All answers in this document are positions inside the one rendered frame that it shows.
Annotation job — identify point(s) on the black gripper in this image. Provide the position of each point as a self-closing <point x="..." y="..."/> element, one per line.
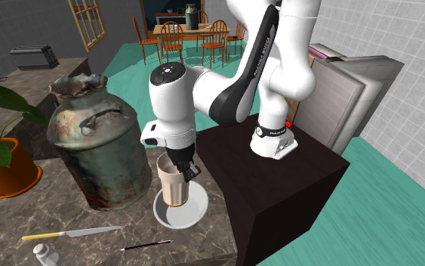
<point x="180" y="154"/>

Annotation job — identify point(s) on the beige ribbed cup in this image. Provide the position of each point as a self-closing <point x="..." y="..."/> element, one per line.
<point x="171" y="188"/>

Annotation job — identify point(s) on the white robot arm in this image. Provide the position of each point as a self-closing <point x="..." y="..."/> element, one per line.
<point x="278" y="73"/>

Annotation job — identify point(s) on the white bowl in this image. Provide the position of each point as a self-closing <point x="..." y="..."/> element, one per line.
<point x="188" y="213"/>

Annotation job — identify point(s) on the dark robot stand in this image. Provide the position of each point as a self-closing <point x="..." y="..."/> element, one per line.
<point x="271" y="191"/>

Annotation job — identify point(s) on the black pen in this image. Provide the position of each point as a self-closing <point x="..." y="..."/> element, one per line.
<point x="146" y="245"/>

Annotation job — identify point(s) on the rusty green milk can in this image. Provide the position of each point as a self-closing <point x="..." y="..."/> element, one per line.
<point x="100" y="154"/>

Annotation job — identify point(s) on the wooden dining chair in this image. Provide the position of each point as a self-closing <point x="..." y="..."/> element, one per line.
<point x="144" y="38"/>
<point x="172" y="38"/>
<point x="202" y="17"/>
<point x="236" y="37"/>
<point x="214" y="40"/>

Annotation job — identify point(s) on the wooden dining table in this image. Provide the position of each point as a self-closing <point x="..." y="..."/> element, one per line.
<point x="177" y="30"/>

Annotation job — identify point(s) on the dark wooden sideboard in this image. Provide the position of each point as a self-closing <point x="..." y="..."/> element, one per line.
<point x="170" y="17"/>

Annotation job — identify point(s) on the white salt shaker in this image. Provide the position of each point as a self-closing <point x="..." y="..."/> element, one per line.
<point x="46" y="255"/>

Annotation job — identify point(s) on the grey refrigerator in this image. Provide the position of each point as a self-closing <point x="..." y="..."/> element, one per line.
<point x="344" y="95"/>

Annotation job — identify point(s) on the wooden framed window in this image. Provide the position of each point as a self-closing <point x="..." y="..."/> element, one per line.
<point x="87" y="22"/>

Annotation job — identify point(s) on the green plant in orange pot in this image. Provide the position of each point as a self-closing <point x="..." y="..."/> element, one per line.
<point x="2" y="165"/>

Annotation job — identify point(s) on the black toaster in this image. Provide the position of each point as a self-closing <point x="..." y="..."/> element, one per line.
<point x="35" y="57"/>

